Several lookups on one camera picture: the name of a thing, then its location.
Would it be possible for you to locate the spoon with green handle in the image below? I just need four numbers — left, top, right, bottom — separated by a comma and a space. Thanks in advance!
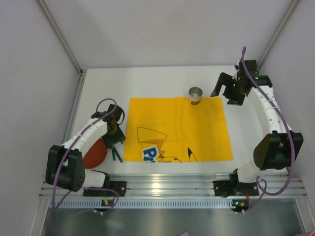
116, 150, 123, 163

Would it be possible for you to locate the white paper cup brown sleeve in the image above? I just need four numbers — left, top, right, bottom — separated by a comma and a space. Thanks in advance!
189, 87, 203, 105

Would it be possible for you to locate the yellow printed cloth mat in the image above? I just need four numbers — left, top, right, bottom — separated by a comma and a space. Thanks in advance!
124, 97, 233, 163

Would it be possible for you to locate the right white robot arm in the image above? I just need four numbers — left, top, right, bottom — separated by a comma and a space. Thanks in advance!
211, 60, 304, 183

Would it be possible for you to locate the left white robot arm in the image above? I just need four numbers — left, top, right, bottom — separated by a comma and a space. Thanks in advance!
45, 104, 126, 192

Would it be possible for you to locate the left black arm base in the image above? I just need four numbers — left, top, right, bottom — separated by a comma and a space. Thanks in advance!
83, 181, 127, 197

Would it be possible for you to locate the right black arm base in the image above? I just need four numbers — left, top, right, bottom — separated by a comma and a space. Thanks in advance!
213, 170, 259, 198

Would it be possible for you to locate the red round plate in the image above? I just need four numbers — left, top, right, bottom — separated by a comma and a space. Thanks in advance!
83, 139, 108, 169

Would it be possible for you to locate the fork with green handle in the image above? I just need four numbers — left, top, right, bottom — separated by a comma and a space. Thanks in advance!
111, 145, 117, 161

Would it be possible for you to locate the slotted grey cable duct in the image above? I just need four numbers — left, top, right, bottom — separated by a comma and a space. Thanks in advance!
59, 198, 248, 209

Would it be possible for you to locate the aluminium mounting rail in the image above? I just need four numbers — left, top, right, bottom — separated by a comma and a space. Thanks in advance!
39, 174, 307, 198

